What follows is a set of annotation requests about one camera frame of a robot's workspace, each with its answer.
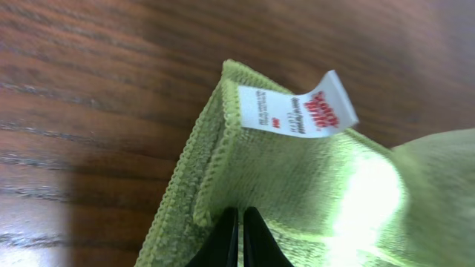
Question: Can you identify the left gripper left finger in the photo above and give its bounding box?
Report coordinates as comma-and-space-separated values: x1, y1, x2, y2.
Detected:
186, 208, 238, 267

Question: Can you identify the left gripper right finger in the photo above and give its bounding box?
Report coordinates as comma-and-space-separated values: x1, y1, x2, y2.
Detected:
243, 207, 293, 267

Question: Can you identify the green microfiber cloth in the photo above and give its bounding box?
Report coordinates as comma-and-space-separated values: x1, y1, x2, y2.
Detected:
137, 60, 474, 266

